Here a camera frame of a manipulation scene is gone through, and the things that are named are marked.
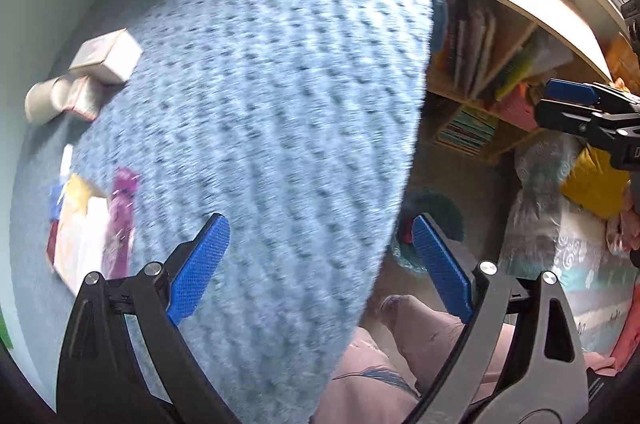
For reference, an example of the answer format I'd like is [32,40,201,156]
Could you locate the row of standing books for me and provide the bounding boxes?
[434,0,497,101]

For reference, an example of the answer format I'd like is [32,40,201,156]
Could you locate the yellow green folders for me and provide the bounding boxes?
[495,32,576,102]

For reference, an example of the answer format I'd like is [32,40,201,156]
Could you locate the green strip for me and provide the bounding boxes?
[0,311,15,350]

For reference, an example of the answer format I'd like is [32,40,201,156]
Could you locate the pink basket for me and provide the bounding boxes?
[492,84,547,132]

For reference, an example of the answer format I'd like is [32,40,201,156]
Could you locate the person's pink trouser leg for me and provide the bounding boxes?
[310,294,516,424]

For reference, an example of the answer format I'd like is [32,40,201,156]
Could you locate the small white blue packet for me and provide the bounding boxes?
[47,143,76,225]

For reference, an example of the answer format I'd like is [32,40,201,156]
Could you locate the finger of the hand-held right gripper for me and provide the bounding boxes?
[545,78,640,111]
[534,97,640,142]

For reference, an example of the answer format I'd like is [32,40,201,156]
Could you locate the grey printed blanket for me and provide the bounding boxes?
[500,134,640,355]

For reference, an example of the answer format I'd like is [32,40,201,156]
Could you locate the pink white packet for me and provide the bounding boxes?
[64,75,106,121]

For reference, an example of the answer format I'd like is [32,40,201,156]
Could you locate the stack of flat books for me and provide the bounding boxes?
[437,107,501,156]

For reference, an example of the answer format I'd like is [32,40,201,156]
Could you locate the white box with gold flap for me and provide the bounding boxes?
[52,174,113,297]

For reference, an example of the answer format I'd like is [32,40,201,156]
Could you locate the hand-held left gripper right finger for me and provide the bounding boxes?
[405,213,590,424]

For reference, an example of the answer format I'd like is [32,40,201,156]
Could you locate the bin with teal bag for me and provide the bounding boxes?
[392,187,466,276]

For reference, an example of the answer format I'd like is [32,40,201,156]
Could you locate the white carton box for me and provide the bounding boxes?
[69,28,144,85]

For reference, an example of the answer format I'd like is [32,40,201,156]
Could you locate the wooden bookshelf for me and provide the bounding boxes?
[425,0,640,165]

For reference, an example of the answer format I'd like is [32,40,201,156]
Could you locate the purple toothbrush packet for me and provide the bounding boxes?
[104,168,142,281]

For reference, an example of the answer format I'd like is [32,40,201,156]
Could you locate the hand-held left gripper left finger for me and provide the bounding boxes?
[56,213,236,424]

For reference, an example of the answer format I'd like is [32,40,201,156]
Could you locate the white paper cup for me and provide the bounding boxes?
[25,77,73,123]

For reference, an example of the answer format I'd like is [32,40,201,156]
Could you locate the yellow cloth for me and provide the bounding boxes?
[560,147,632,220]

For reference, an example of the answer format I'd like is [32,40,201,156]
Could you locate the blue fleece blanket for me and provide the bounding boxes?
[10,0,448,424]

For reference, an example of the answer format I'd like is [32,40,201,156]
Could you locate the pink cloth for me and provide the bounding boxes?
[605,208,640,256]

